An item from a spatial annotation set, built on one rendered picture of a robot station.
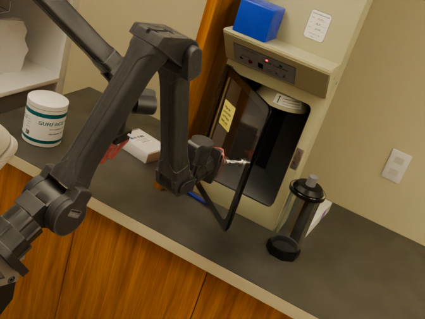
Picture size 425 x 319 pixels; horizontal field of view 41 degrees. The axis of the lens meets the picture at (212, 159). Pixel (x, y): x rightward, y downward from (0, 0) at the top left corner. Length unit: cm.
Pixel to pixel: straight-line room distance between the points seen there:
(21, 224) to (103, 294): 88
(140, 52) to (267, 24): 58
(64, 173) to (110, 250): 76
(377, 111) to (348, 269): 59
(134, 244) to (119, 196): 15
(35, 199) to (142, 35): 36
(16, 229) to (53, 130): 90
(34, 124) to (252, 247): 79
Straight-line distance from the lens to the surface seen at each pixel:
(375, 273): 188
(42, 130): 191
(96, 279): 189
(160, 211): 174
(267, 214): 182
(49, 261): 199
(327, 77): 154
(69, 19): 147
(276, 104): 172
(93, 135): 106
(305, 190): 162
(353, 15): 162
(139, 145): 201
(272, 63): 160
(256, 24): 157
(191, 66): 112
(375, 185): 216
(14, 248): 105
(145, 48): 106
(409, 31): 203
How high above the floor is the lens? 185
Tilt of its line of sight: 25 degrees down
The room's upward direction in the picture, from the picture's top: 18 degrees clockwise
